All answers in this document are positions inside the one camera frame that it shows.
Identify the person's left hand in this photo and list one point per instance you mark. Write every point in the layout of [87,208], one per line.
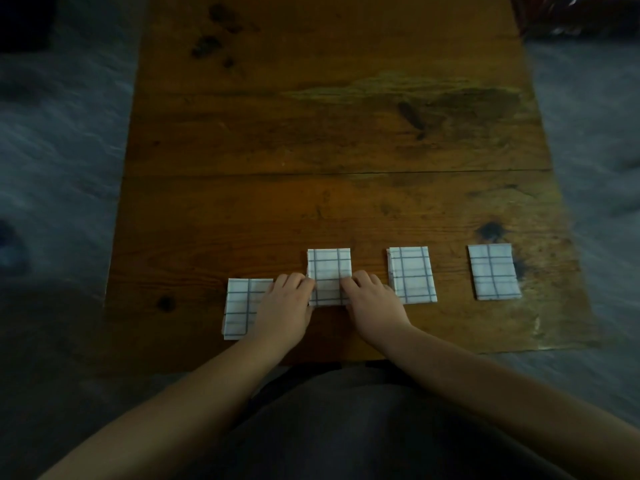
[282,314]

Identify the person's right hand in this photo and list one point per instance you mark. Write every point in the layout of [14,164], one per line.
[375,309]

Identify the person's left fingers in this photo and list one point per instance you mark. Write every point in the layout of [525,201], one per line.
[296,283]

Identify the person's right fingers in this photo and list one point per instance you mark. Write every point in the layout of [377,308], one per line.
[362,281]

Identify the white checked cloth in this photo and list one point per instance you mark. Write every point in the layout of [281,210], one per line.
[240,309]
[412,274]
[494,272]
[327,274]

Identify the person's left forearm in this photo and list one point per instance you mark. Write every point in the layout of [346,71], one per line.
[175,414]

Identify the person's right forearm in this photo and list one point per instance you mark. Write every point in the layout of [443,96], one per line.
[500,399]

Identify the grey shirt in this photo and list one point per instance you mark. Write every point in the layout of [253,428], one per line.
[370,429]

